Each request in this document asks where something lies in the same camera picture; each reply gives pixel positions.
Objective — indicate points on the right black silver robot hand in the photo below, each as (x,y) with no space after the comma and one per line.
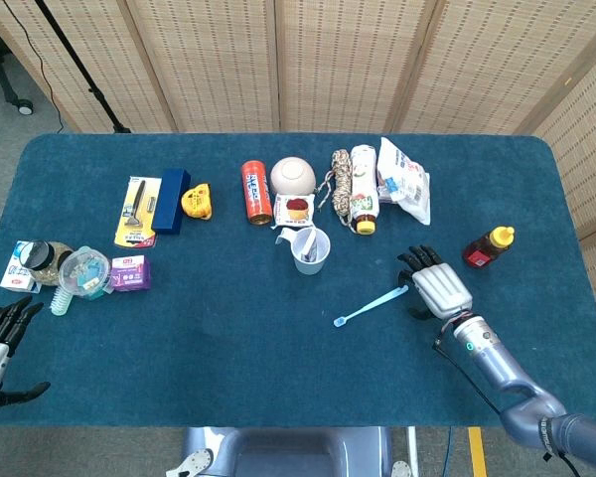
(442,290)

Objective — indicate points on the light blue toothbrush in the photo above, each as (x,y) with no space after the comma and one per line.
(372,308)

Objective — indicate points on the purple white toothpaste tube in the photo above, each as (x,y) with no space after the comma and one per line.
(312,251)

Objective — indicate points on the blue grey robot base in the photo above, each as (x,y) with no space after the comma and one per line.
(288,452)

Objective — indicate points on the white pole by robot base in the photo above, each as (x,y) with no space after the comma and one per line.
(412,447)

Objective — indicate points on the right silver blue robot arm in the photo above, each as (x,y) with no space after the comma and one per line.
(496,363)

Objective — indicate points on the honey bottle with yellow cap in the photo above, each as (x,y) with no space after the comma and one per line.
(482,248)

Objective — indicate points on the pale green spiral roller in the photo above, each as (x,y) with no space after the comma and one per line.
(60,302)

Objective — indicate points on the white and blue carton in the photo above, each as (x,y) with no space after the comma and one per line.
(12,273)

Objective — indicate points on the glass jar with black lid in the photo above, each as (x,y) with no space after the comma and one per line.
(40,256)

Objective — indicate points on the white plastic bag packet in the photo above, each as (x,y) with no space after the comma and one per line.
(407,174)

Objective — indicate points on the clear round container with clips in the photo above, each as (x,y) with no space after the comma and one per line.
(84,270)

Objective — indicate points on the white drink bottle yellow cap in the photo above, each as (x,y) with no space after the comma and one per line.
(363,184)

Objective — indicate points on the purple cardboard box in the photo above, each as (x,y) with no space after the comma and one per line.
(131,274)

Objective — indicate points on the yellow floor tape strip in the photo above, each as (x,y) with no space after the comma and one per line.
(477,452)

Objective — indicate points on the beige upturned bowl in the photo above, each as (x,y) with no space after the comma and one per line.
(292,175)

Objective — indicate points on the razor in yellow blister pack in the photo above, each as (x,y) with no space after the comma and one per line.
(131,213)

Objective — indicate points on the orange drink can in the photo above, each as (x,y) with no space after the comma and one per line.
(256,194)

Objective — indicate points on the blue carpet table cover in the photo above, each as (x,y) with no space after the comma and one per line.
(228,348)

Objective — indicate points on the navy blue rectangular box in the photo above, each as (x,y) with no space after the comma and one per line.
(170,201)

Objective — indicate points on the woven bamboo folding screen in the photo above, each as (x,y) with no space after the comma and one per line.
(328,59)

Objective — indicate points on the black office chair base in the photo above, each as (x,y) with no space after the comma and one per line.
(24,106)

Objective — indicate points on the yellow tape measure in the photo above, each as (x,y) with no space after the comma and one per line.
(196,201)

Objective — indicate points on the black tripod stand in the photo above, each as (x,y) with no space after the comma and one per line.
(94,92)

